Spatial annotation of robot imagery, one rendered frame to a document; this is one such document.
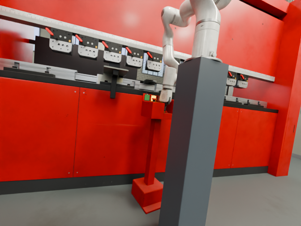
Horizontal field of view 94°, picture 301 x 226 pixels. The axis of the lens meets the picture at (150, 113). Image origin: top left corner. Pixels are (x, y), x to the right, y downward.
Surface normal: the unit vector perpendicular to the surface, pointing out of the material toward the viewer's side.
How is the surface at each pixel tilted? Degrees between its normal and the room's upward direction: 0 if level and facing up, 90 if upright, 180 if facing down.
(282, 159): 90
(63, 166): 90
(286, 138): 90
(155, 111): 90
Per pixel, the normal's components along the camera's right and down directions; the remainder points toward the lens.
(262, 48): 0.32, 0.10
